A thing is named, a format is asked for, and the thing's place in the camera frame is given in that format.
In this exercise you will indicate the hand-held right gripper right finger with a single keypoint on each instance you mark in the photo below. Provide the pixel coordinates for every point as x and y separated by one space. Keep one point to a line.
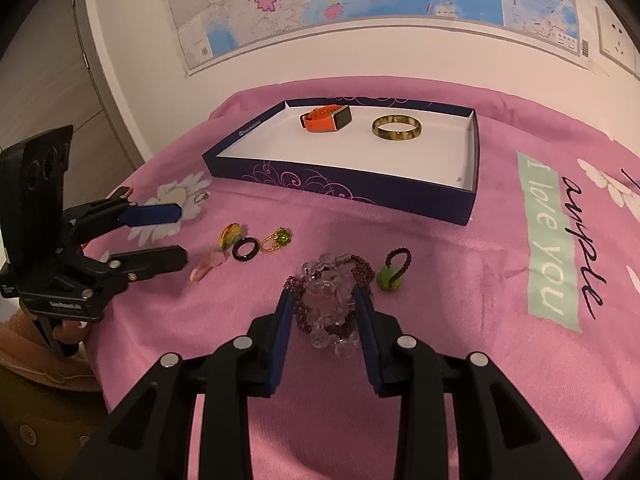
369 345

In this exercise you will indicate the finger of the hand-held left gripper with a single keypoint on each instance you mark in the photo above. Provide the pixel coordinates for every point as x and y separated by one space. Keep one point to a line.
152 214
155 260

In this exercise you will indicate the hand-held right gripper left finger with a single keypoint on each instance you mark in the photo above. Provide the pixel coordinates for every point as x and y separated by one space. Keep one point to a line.
282 345

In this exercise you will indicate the pink stone pendant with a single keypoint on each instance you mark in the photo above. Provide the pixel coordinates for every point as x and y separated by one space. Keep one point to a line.
215 260

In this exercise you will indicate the white shallow tray box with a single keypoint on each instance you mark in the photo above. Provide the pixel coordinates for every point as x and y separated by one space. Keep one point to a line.
300 142

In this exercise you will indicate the person's left forearm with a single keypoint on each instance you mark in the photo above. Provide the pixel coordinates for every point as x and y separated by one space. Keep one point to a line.
30 355

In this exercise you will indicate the person's left hand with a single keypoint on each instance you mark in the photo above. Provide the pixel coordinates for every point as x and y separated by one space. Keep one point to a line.
67 331

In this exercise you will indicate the beige wardrobe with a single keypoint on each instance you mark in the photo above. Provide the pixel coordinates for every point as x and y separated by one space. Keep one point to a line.
75 85

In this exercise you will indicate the pink printed blanket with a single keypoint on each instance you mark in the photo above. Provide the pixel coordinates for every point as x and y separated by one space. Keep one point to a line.
500 310

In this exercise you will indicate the orange fitness band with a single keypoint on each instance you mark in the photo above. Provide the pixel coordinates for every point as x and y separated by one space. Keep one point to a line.
322 119

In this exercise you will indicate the olive buttoned coat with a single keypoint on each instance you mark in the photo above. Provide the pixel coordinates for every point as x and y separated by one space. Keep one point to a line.
40 425

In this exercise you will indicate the gold tortoiseshell bangle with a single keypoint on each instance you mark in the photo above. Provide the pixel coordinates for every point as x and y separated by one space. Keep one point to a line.
395 138

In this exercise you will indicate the white wall socket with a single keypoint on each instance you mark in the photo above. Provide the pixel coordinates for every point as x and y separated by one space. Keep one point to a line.
615 35

